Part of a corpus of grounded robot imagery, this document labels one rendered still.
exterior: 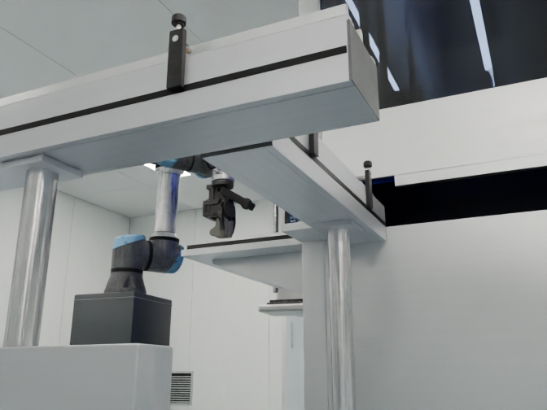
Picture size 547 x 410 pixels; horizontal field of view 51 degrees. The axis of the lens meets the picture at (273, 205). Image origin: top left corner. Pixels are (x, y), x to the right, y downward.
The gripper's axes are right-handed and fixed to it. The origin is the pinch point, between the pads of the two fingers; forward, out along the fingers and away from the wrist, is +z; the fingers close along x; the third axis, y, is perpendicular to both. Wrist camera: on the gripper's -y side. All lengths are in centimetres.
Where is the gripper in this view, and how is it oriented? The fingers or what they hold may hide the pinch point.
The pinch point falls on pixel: (226, 242)
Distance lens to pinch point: 180.9
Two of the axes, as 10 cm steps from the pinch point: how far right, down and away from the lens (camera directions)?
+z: 0.0, 9.6, -2.9
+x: -4.2, -2.6, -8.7
